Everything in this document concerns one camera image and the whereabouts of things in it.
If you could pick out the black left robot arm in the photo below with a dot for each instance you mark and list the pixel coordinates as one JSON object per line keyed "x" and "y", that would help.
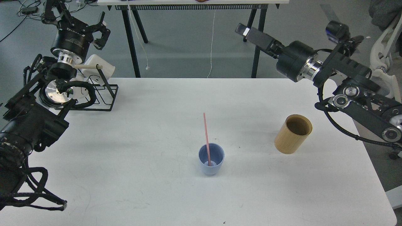
{"x": 36, "y": 114}

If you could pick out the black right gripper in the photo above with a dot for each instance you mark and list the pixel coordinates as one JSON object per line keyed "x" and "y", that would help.
{"x": 291, "y": 59}

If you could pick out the black wire cup rack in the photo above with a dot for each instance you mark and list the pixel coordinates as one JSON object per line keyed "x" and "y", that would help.
{"x": 105, "y": 95}

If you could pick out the pink chopstick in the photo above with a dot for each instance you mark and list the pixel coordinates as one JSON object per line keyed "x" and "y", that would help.
{"x": 207, "y": 140}

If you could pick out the blue plastic cup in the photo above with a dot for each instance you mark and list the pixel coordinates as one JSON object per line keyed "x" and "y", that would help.
{"x": 212, "y": 160}

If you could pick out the white mug upper on rack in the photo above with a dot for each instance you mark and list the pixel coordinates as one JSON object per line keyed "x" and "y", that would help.
{"x": 96, "y": 68}

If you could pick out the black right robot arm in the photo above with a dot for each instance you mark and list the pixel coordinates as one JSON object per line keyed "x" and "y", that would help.
{"x": 343, "y": 84}

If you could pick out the white mug lying on rack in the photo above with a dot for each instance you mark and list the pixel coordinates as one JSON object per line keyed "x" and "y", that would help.
{"x": 79, "y": 92}

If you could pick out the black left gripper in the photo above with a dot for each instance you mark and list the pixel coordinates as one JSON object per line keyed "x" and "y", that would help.
{"x": 72, "y": 40}

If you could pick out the bamboo cylinder holder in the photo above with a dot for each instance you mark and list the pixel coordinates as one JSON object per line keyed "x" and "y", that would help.
{"x": 293, "y": 133}

